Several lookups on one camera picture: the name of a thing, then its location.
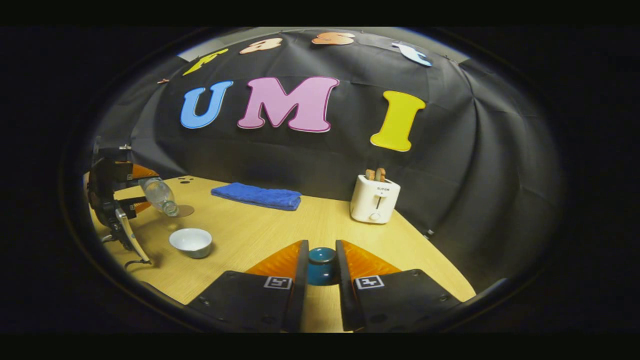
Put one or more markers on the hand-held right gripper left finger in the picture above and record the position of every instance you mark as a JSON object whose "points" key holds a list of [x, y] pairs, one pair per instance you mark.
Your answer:
{"points": [[301, 280]]}

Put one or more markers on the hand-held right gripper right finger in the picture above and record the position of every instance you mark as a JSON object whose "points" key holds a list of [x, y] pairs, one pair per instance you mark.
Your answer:
{"points": [[344, 280]]}

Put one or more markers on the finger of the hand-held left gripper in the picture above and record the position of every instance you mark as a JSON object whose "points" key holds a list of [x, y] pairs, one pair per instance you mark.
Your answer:
{"points": [[135, 204], [142, 172]]}

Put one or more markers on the clear plastic water bottle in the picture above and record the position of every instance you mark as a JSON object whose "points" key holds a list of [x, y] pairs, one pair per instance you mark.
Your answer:
{"points": [[159, 195]]}

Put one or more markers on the white teacup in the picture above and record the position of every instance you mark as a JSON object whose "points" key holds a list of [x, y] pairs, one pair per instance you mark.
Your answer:
{"points": [[190, 241]]}

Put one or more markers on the white toaster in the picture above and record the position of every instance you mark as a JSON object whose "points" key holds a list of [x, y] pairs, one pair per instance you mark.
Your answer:
{"points": [[374, 200]]}

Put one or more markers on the blue folded towel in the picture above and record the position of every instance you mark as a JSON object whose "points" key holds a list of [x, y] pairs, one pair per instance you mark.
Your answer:
{"points": [[257, 196]]}

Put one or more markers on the toast slice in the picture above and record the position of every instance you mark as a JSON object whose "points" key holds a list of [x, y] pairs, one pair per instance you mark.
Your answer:
{"points": [[370, 174], [381, 174]]}

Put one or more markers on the black backdrop cloth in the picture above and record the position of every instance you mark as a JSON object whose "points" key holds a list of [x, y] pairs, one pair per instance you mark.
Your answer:
{"points": [[350, 165]]}

